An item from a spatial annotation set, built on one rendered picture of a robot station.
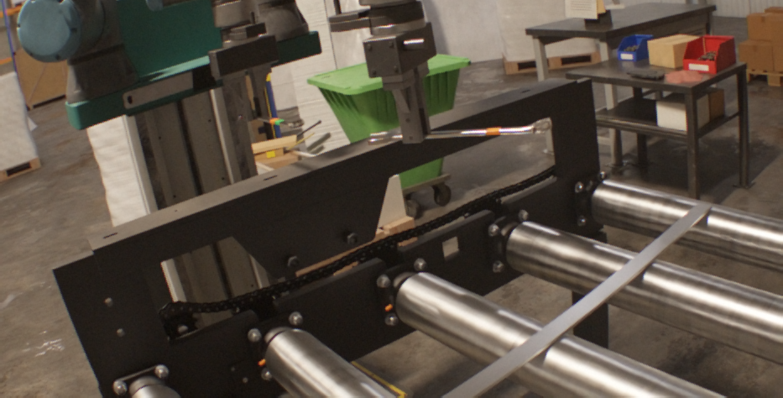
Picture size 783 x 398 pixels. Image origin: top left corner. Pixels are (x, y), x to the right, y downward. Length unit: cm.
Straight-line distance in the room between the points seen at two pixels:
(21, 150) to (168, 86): 771
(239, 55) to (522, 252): 71
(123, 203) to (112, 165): 28
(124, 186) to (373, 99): 192
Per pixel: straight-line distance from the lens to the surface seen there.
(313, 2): 496
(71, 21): 132
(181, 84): 157
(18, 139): 921
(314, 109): 506
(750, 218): 148
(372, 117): 383
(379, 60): 87
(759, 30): 703
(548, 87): 164
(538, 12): 798
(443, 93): 400
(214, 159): 188
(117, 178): 476
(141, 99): 154
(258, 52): 132
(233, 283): 198
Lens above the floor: 152
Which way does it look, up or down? 17 degrees down
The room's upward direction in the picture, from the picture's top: 10 degrees counter-clockwise
